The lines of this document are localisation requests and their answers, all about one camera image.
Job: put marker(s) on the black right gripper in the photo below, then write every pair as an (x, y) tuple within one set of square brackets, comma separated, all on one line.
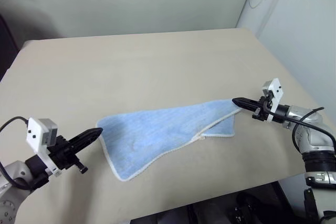
[(263, 113)]

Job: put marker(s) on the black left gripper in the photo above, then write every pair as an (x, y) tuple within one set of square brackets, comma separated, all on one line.
[(61, 153)]

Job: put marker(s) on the blue towel with white border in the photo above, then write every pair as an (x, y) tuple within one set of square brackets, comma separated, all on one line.
[(162, 127)]

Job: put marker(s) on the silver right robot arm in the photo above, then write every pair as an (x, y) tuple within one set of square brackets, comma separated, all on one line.
[(312, 134)]

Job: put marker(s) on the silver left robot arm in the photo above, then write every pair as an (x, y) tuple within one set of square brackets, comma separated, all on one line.
[(10, 205)]

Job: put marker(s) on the black rounded shape under table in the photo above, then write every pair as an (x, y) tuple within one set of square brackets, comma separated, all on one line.
[(252, 208)]

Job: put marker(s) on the dark furniture piece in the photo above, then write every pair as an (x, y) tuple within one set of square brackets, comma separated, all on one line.
[(6, 48)]

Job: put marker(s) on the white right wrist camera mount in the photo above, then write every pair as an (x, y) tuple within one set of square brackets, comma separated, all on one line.
[(275, 90)]

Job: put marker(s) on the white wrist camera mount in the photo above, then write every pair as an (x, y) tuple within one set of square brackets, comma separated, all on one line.
[(35, 129), (275, 90)]

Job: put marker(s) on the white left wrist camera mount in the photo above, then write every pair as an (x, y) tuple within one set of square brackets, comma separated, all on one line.
[(35, 129)]

